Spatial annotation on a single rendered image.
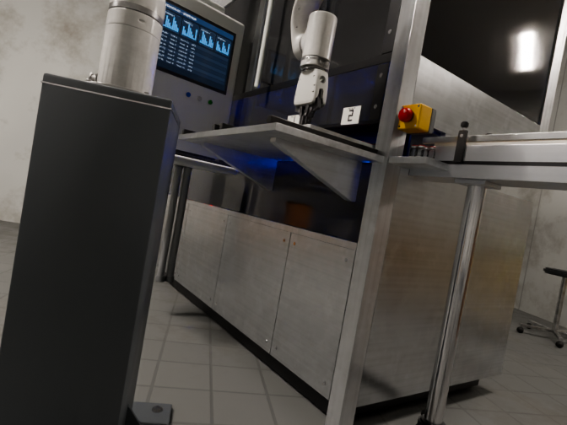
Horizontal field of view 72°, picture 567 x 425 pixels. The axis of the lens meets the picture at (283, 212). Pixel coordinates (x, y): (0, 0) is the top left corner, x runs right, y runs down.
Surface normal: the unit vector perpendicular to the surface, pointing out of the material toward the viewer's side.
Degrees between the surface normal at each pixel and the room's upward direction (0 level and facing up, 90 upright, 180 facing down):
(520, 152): 90
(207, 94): 90
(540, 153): 90
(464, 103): 90
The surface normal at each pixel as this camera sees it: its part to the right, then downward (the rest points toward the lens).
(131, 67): 0.48, 0.11
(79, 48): 0.19, 0.06
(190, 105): 0.66, 0.14
